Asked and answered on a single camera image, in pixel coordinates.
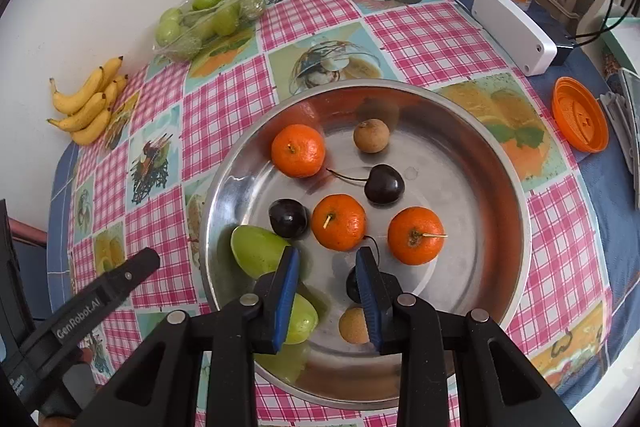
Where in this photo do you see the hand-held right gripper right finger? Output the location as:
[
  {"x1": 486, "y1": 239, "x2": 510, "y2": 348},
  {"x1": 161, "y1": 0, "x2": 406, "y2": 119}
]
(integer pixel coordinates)
[{"x1": 354, "y1": 247, "x2": 576, "y2": 427}]

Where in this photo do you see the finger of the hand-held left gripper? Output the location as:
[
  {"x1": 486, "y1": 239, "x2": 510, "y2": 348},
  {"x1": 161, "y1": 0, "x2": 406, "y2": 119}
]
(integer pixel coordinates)
[{"x1": 95, "y1": 248, "x2": 161, "y2": 305}]

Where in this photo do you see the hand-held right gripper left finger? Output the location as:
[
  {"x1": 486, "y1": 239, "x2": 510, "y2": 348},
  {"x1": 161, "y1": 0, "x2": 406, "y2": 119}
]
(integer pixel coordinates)
[{"x1": 87, "y1": 246, "x2": 301, "y2": 427}]

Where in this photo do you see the dark red cherry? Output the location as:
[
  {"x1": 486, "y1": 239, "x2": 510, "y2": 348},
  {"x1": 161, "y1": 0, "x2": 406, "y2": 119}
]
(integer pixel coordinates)
[
  {"x1": 346, "y1": 234, "x2": 381, "y2": 303},
  {"x1": 327, "y1": 164, "x2": 405, "y2": 206}
]

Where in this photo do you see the round green mango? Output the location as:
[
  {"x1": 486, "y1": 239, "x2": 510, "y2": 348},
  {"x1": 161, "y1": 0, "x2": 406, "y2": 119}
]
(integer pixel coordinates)
[{"x1": 282, "y1": 292, "x2": 320, "y2": 345}]

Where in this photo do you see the brown longan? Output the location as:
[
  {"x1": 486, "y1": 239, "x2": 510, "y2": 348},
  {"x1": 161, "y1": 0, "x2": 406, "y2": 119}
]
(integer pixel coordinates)
[
  {"x1": 339, "y1": 307, "x2": 372, "y2": 344},
  {"x1": 353, "y1": 118, "x2": 390, "y2": 154}
]

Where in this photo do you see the elongated green mango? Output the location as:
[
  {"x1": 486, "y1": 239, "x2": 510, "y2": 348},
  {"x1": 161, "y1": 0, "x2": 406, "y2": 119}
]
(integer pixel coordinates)
[{"x1": 230, "y1": 226, "x2": 293, "y2": 280}]

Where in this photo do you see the dark plum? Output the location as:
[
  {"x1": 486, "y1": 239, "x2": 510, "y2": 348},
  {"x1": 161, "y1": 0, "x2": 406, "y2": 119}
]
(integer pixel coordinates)
[{"x1": 269, "y1": 199, "x2": 309, "y2": 239}]

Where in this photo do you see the orange tangerine long stem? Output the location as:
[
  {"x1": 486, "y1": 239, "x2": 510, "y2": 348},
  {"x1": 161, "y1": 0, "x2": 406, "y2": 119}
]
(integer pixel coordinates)
[{"x1": 387, "y1": 206, "x2": 447, "y2": 266}]

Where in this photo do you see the orange tangerine short stem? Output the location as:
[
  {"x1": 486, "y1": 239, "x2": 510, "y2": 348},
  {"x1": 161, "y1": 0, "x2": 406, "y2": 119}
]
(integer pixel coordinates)
[{"x1": 311, "y1": 194, "x2": 367, "y2": 252}]

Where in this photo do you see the large orange tangerine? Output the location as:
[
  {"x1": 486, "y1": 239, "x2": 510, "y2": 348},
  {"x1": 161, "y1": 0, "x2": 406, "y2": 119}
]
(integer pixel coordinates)
[{"x1": 271, "y1": 123, "x2": 326, "y2": 178}]

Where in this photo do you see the round metal basin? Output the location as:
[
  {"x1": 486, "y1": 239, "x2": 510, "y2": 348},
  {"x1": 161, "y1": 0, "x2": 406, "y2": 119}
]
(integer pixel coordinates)
[{"x1": 198, "y1": 79, "x2": 532, "y2": 410}]

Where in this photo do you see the pink board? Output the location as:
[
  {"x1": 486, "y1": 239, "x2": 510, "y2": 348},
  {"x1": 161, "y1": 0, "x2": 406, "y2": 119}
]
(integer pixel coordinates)
[{"x1": 9, "y1": 218, "x2": 50, "y2": 249}]

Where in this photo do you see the yellow banana bunch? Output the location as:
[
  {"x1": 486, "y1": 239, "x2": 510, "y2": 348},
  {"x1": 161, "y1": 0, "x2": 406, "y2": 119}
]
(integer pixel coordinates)
[{"x1": 47, "y1": 55, "x2": 129, "y2": 146}]

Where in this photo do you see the blue lined cloth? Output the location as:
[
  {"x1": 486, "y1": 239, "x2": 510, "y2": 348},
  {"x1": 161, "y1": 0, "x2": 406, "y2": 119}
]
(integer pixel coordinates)
[{"x1": 47, "y1": 0, "x2": 640, "y2": 413}]

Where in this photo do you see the bag of green jujubes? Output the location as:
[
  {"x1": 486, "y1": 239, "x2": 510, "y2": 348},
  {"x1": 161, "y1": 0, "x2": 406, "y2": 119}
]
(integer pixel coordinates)
[{"x1": 152, "y1": 0, "x2": 268, "y2": 62}]

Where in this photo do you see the pink checked printed tablecloth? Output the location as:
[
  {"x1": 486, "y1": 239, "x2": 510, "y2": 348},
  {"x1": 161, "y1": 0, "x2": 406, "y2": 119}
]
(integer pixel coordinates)
[{"x1": 67, "y1": 0, "x2": 631, "y2": 427}]

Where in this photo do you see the orange plastic lid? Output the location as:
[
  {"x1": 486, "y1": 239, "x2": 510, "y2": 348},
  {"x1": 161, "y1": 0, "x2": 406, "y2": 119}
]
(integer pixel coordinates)
[{"x1": 551, "y1": 77, "x2": 610, "y2": 152}]

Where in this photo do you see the white plastic box device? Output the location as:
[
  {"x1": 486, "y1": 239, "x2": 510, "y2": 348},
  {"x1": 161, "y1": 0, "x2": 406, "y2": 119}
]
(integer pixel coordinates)
[{"x1": 471, "y1": 0, "x2": 558, "y2": 76}]

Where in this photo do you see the black power adapter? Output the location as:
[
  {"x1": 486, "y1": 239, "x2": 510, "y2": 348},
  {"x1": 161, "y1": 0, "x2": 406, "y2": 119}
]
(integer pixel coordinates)
[{"x1": 550, "y1": 38, "x2": 581, "y2": 66}]

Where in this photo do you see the grey plastic tray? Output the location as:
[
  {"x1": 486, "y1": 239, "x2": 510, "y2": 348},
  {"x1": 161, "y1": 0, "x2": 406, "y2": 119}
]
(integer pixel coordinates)
[{"x1": 597, "y1": 67, "x2": 640, "y2": 192}]

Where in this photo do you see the teal box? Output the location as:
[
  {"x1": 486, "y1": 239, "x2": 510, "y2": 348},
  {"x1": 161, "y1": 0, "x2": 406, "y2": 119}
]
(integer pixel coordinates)
[{"x1": 600, "y1": 24, "x2": 640, "y2": 78}]

